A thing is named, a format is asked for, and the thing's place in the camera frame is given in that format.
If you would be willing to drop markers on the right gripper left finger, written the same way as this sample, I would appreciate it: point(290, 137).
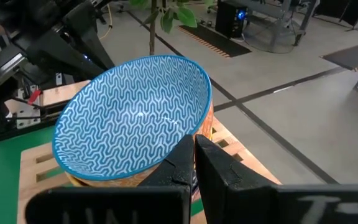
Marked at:
point(179, 168)

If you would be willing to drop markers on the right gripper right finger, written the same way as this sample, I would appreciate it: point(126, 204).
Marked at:
point(216, 186)

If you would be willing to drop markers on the light blue patterned bowl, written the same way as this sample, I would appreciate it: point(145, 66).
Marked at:
point(129, 118)

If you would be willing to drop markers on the yellow patterned bowl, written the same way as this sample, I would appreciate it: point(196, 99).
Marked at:
point(104, 183)

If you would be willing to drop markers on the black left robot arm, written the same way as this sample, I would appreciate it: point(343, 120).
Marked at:
point(61, 46)

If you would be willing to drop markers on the wooden slatted shelf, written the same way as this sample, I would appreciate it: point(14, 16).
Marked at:
point(33, 174)

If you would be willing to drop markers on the black hazard striped floor mat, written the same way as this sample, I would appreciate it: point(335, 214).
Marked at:
point(350, 56)
point(216, 42)

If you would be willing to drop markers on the green plant in white pot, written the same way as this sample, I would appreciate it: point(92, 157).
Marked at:
point(179, 15)

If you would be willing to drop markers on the black computer tower blue light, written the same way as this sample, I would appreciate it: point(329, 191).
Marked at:
point(228, 18)

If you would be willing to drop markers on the grey metal table leg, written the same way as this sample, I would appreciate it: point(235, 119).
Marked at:
point(304, 21)

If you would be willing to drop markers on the black panel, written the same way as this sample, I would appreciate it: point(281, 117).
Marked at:
point(346, 11)

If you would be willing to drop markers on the grey metal mounting bracket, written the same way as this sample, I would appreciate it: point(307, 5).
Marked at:
point(26, 119)

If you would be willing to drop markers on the black metal table frame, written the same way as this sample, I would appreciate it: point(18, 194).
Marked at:
point(17, 130)

